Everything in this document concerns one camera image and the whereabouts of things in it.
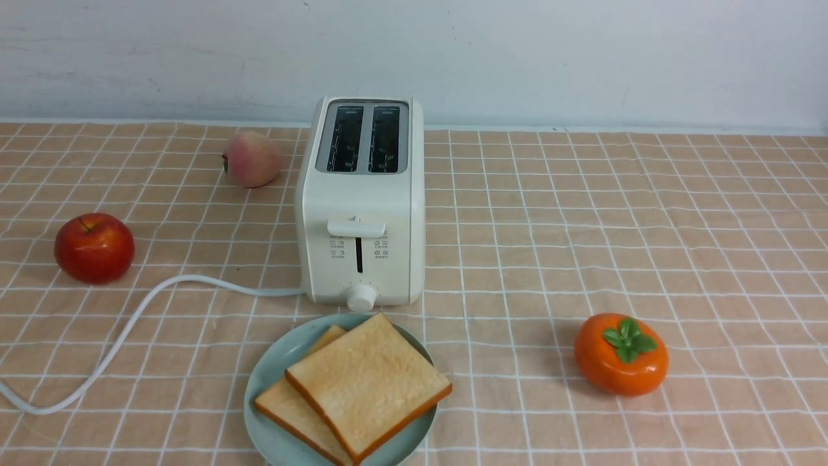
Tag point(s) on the orange persimmon with green leaves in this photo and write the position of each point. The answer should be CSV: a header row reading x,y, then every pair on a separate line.
x,y
620,355

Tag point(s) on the white two-slot toaster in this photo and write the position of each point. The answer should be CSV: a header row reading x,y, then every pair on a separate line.
x,y
359,203

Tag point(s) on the toast slice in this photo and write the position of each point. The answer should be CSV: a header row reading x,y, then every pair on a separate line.
x,y
281,424
368,385

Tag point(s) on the pink peach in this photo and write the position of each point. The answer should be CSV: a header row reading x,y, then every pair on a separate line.
x,y
252,160

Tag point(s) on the orange checkered tablecloth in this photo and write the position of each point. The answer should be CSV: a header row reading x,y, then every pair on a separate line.
x,y
716,242

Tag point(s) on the red apple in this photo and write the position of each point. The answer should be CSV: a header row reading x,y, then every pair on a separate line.
x,y
94,248

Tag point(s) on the light green round plate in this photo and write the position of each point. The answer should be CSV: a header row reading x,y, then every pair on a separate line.
x,y
400,447

